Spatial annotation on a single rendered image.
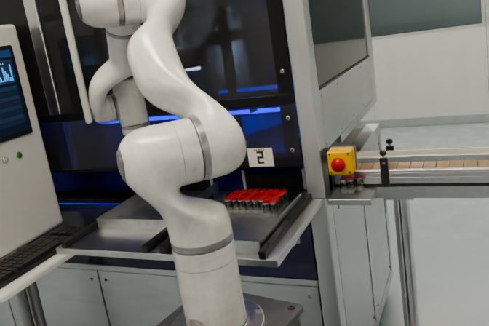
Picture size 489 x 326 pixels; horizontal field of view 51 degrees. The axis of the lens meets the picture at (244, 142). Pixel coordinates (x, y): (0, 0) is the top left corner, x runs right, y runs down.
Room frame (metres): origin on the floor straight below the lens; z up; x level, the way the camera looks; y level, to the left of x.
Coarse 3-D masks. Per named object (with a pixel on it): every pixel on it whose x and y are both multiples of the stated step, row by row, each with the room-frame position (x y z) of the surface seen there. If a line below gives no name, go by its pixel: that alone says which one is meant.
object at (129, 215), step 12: (192, 192) 1.76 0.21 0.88; (204, 192) 1.64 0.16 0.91; (216, 192) 1.71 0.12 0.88; (120, 204) 1.64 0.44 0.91; (132, 204) 1.70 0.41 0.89; (144, 204) 1.70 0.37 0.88; (108, 216) 1.58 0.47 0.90; (120, 216) 1.62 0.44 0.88; (132, 216) 1.60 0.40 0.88; (144, 216) 1.58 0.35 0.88; (156, 216) 1.56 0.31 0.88; (108, 228) 1.52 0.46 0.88; (120, 228) 1.50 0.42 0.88; (132, 228) 1.48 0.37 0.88; (144, 228) 1.46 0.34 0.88; (156, 228) 1.45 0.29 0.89
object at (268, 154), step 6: (252, 150) 1.58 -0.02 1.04; (258, 150) 1.57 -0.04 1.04; (264, 150) 1.56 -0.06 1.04; (270, 150) 1.56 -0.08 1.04; (252, 156) 1.58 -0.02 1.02; (264, 156) 1.57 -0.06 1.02; (270, 156) 1.56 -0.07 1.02; (252, 162) 1.59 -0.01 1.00; (264, 162) 1.57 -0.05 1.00; (270, 162) 1.56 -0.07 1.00
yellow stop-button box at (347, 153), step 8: (328, 152) 1.47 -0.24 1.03; (336, 152) 1.46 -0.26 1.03; (344, 152) 1.45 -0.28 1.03; (352, 152) 1.47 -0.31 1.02; (328, 160) 1.47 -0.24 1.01; (344, 160) 1.45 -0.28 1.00; (352, 160) 1.46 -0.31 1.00; (328, 168) 1.48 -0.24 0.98; (344, 168) 1.45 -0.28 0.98; (352, 168) 1.45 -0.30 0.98
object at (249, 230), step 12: (288, 204) 1.49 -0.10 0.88; (240, 216) 1.45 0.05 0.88; (252, 216) 1.44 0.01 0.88; (240, 228) 1.36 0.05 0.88; (252, 228) 1.34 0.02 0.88; (264, 228) 1.33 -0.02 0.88; (276, 228) 1.28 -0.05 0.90; (240, 240) 1.20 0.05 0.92; (252, 240) 1.19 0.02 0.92; (264, 240) 1.21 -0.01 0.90; (240, 252) 1.20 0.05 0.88; (252, 252) 1.19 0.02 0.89
